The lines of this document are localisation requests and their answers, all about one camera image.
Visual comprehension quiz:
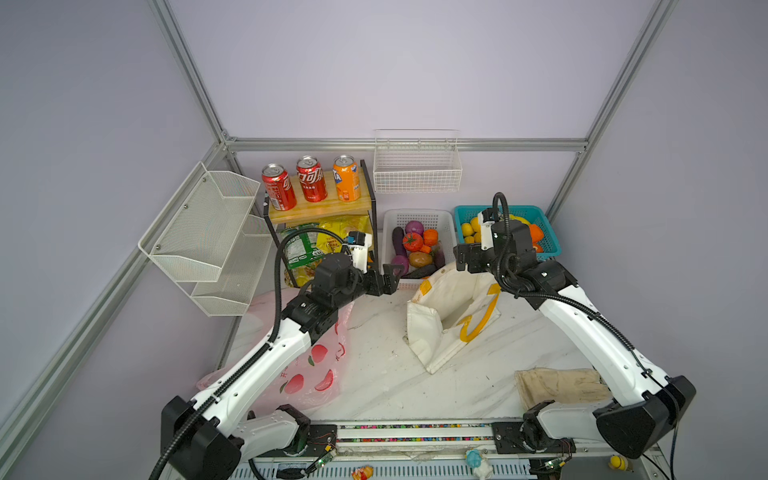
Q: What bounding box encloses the white canvas tote bag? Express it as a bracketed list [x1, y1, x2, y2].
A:
[406, 263, 501, 374]

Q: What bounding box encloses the pink plastic grocery bag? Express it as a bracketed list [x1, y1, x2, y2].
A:
[196, 292, 353, 416]

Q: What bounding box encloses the red cola can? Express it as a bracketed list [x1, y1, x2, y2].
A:
[296, 156, 328, 203]
[262, 163, 297, 211]

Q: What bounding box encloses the orange soda can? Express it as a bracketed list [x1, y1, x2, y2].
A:
[333, 155, 361, 202]

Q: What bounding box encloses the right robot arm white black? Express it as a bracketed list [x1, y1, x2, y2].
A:
[454, 192, 696, 459]

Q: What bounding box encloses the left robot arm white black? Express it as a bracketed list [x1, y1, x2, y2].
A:
[149, 231, 399, 479]

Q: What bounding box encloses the orange fruit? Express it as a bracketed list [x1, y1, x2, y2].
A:
[529, 224, 545, 243]

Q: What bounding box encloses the yellow chips bag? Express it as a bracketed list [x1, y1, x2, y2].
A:
[315, 215, 372, 254]

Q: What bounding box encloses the green snack bag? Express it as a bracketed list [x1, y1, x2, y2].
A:
[282, 223, 326, 287]

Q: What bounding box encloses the teal plastic fruit basket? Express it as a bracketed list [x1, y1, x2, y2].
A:
[454, 205, 562, 260]

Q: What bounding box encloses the purple onion bottom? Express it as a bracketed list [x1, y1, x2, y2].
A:
[390, 255, 410, 276]

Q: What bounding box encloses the purple onion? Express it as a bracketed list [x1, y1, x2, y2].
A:
[404, 220, 425, 235]
[390, 255, 410, 276]

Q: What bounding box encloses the wooden two-tier shelf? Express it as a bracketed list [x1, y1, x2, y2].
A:
[262, 159, 380, 289]

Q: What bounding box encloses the white plastic vegetable basket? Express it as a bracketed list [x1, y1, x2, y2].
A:
[379, 209, 458, 290]

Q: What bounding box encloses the dark eggplant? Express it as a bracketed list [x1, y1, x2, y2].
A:
[391, 227, 407, 257]

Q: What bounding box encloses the small orange vegetable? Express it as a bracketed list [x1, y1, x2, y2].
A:
[422, 229, 439, 247]

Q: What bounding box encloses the red tomato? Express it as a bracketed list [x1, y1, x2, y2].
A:
[402, 232, 424, 252]

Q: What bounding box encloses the brown potato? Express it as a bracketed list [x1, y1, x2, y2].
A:
[408, 251, 433, 269]

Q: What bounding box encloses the purple onion top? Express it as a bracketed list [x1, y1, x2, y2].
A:
[404, 220, 425, 235]

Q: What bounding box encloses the beige folded cloth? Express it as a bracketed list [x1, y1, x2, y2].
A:
[515, 368, 612, 409]

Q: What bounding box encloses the orange bear toy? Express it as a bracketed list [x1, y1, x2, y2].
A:
[351, 465, 374, 480]

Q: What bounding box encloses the blue white toy figure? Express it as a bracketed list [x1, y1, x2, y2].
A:
[465, 449, 493, 480]

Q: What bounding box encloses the yellow minion toy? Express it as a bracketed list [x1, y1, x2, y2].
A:
[609, 455, 632, 472]

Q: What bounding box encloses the white mesh wall rack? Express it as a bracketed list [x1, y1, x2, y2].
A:
[138, 163, 272, 317]

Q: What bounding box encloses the white wire wall basket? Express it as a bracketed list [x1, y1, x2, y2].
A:
[373, 129, 463, 194]

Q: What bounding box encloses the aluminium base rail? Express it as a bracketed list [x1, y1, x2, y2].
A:
[227, 419, 674, 479]

